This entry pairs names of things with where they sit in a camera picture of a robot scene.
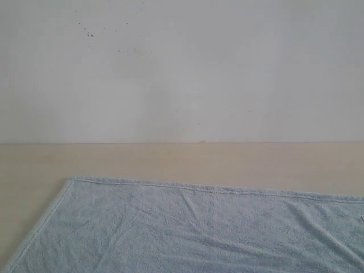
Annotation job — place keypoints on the light blue fluffy towel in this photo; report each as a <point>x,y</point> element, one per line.
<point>120,225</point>

